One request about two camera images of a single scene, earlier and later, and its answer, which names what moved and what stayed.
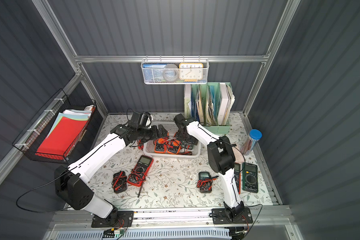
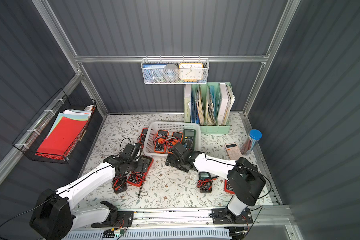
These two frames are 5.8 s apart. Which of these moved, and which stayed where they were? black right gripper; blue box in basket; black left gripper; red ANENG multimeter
Moved: black right gripper; black left gripper
Stayed: red ANENG multimeter; blue box in basket
